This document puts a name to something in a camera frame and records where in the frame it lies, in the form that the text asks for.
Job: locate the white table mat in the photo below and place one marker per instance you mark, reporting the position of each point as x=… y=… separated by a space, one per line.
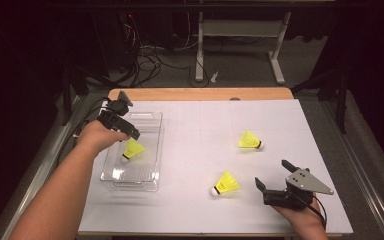
x=206 y=133

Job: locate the person's left hand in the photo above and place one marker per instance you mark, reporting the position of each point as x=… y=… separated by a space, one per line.
x=100 y=136

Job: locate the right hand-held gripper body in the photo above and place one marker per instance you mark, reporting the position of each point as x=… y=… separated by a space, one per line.
x=305 y=181

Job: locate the white metal stand frame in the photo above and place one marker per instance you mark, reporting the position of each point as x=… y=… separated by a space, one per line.
x=200 y=50

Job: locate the clear plastic container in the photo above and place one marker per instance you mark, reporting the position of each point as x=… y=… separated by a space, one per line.
x=143 y=170

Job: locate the small white floor object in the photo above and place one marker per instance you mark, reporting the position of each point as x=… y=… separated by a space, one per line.
x=214 y=77

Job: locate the aluminium floor rail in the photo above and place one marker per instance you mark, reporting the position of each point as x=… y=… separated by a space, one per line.
x=36 y=180
x=363 y=173

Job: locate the dark metal stand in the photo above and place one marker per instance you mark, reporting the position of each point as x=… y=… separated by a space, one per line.
x=341 y=100
x=66 y=96

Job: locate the yellow shuttlecock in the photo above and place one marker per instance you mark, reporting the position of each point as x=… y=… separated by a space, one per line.
x=248 y=140
x=133 y=149
x=226 y=183

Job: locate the person's right hand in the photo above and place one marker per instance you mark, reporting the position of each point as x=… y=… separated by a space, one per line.
x=300 y=216

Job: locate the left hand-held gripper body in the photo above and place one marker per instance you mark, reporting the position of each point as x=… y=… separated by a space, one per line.
x=116 y=108

